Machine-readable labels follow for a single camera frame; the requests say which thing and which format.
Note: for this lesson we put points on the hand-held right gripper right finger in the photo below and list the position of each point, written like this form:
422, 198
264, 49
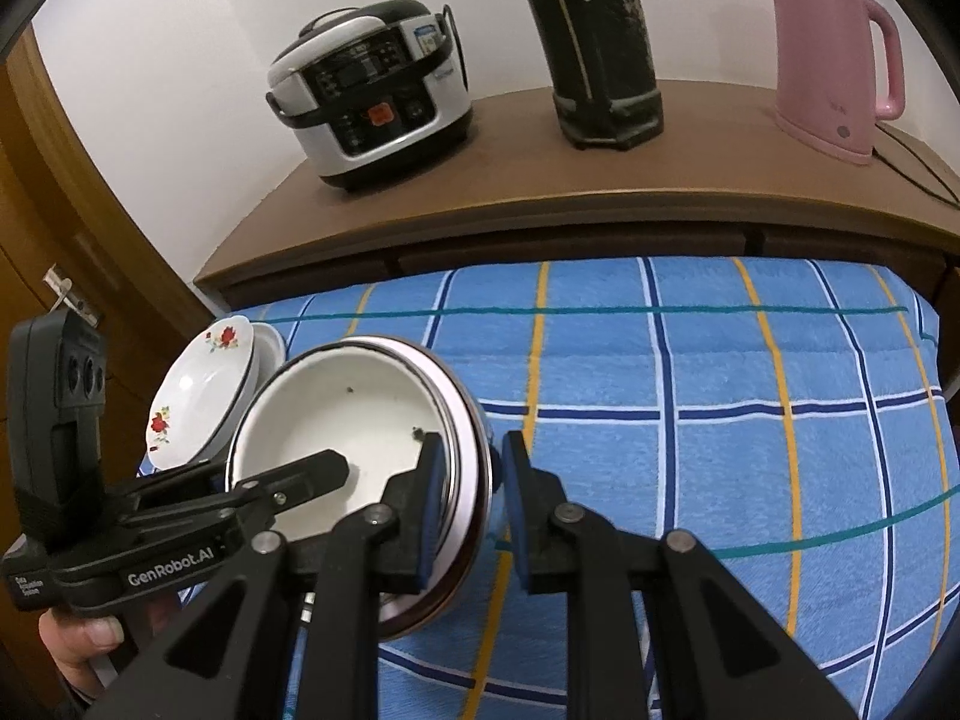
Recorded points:
514, 525

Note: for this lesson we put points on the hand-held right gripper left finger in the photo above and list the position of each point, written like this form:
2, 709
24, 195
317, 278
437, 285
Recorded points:
429, 525

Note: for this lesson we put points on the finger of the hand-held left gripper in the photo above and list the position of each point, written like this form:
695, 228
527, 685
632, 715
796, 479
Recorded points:
300, 476
180, 481

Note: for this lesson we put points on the white enamel bowl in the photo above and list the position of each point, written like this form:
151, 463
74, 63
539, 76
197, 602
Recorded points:
337, 412

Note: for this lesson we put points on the red floral white plate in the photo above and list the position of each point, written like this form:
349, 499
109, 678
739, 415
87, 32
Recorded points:
195, 390

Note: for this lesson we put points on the grey plate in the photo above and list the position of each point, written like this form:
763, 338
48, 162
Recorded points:
281, 351

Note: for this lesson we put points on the person's left hand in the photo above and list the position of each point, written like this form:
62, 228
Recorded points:
75, 645

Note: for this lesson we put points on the blue checked cloth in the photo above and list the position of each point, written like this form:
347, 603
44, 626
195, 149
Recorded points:
675, 360

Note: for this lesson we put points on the brown wooden cabinet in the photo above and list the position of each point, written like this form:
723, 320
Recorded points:
525, 187

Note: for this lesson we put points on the white and black rice cooker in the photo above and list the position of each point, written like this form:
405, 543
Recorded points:
360, 127

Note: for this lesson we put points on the black thermos flask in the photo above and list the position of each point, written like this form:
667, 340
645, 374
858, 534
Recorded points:
592, 52

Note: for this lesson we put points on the pink electric kettle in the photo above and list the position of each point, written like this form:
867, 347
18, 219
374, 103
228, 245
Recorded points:
817, 60

